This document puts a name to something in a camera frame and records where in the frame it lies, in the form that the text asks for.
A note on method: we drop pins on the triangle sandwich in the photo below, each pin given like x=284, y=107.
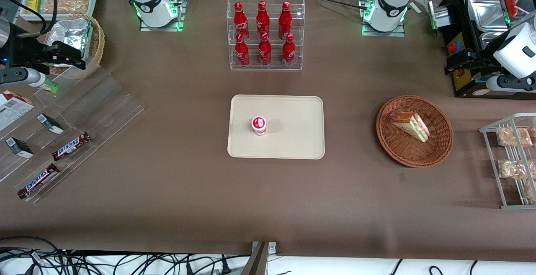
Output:
x=412, y=125

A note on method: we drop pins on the light wicker basket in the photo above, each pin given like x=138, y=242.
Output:
x=97, y=44

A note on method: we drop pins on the brown wicker basket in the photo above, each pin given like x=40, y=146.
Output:
x=402, y=149

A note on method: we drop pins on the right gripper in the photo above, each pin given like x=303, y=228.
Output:
x=23, y=50

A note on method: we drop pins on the small black white box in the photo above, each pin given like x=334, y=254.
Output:
x=19, y=147
x=50, y=123

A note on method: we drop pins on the clear acrylic display shelf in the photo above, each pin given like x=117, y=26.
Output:
x=104, y=107

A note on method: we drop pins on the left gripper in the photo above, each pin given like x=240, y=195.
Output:
x=477, y=62

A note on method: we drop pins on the black right wrist bracket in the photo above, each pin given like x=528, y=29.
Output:
x=63, y=54

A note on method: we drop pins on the large steel tray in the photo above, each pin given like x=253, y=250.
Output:
x=488, y=13

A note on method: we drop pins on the dark left wrist bracket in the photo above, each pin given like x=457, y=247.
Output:
x=477, y=62

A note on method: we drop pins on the clear acrylic bottle rack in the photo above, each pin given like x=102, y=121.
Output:
x=300, y=63

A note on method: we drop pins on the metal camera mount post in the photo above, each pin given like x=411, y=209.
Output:
x=257, y=262

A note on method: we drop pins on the silver foil bag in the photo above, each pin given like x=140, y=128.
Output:
x=71, y=34

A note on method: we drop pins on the clear bag of snacks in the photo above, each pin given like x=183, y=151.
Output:
x=531, y=192
x=513, y=137
x=513, y=169

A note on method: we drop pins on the black food warmer case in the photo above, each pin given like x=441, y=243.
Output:
x=469, y=86

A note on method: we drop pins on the red white yogurt cup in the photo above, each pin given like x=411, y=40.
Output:
x=259, y=125

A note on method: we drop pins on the beige plastic tray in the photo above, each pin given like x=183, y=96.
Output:
x=289, y=141

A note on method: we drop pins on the snickers chocolate bar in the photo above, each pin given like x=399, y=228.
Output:
x=71, y=146
x=38, y=181

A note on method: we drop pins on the small steel tray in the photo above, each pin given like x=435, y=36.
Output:
x=490, y=40

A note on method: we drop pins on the red cola bottle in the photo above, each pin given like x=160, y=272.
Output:
x=242, y=53
x=285, y=20
x=288, y=53
x=264, y=51
x=240, y=21
x=262, y=19

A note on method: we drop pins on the red sausage skewer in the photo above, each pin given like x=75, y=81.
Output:
x=511, y=5

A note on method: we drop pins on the clear bag of crackers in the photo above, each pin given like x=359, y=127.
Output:
x=79, y=2
x=53, y=3

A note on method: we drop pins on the brown table cover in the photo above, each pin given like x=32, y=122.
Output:
x=167, y=204

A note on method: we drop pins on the yellow snack box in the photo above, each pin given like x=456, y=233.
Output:
x=34, y=3

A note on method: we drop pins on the white orange paper box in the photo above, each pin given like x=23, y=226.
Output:
x=12, y=111

